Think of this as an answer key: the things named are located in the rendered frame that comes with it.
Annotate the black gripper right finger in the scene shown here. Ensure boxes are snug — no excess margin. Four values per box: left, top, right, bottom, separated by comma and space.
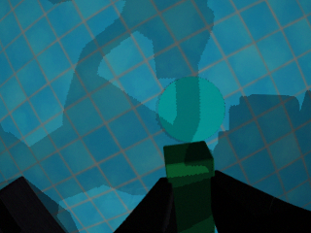
210, 170, 311, 233

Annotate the cyan circle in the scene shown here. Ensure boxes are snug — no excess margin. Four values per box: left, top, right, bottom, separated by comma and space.
158, 77, 225, 143

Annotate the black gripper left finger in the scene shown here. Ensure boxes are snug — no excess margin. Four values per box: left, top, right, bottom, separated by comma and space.
114, 178, 178, 233

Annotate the green square post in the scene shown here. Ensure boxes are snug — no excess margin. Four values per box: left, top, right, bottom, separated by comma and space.
163, 141, 215, 233

